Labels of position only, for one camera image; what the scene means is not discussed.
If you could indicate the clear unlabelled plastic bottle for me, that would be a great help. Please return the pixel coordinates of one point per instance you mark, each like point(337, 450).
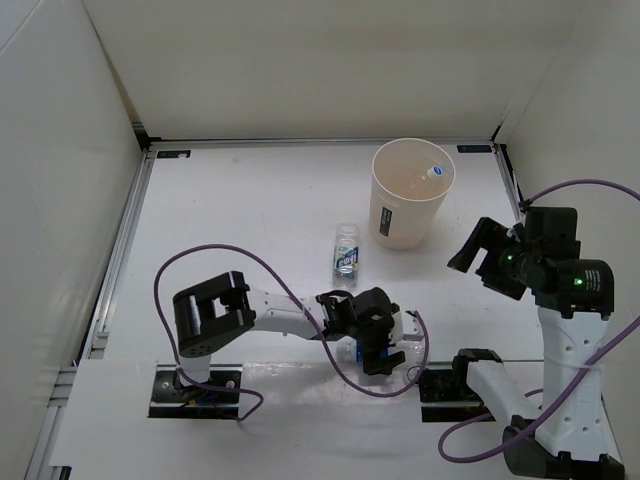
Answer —
point(420, 184)

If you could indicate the green white label water bottle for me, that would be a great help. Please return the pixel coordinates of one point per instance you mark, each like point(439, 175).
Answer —
point(345, 262)

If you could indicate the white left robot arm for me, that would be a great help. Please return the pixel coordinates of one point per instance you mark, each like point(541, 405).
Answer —
point(210, 315)

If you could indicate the aluminium table edge rail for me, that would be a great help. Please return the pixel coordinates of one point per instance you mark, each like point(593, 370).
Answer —
point(96, 335)

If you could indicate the cream plastic bin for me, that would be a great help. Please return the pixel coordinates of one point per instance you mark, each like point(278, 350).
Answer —
point(396, 222)

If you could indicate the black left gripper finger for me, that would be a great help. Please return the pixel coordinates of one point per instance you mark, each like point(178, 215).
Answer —
point(376, 363)
point(391, 360)

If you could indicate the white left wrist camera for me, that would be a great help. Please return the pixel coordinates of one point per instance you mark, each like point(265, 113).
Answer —
point(406, 328)

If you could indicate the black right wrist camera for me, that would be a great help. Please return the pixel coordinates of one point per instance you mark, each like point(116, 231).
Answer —
point(550, 232)

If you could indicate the blue corner sticker right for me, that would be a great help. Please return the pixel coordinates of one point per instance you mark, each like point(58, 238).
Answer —
point(474, 148)

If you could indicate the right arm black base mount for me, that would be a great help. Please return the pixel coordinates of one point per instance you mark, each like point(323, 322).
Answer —
point(444, 395)

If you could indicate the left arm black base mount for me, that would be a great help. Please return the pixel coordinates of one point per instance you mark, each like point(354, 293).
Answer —
point(171, 400)

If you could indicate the blue corner sticker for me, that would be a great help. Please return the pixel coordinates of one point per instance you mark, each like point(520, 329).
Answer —
point(474, 148)
point(173, 154)

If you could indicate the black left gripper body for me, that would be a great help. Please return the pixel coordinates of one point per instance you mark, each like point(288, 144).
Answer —
point(377, 333)

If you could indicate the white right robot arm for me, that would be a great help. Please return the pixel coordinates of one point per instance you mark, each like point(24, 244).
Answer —
point(564, 436)

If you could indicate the blue label clear water bottle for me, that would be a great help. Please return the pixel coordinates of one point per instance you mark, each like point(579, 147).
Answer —
point(349, 351)

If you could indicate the blue corner sticker left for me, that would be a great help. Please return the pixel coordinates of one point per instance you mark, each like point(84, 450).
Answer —
point(173, 154)

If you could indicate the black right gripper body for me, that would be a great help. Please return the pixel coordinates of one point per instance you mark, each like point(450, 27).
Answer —
point(504, 268)

